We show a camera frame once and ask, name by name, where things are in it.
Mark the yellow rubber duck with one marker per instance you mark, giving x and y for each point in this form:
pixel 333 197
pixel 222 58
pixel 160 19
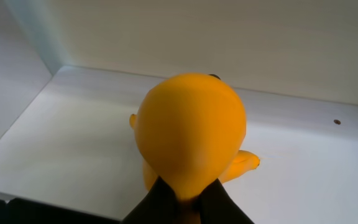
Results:
pixel 191 130

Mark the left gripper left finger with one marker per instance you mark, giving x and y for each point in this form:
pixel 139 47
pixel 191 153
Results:
pixel 157 205

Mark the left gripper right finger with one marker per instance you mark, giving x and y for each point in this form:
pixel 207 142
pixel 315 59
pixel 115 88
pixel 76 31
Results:
pixel 219 208

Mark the white shelf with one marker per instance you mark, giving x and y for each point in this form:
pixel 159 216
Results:
pixel 73 140

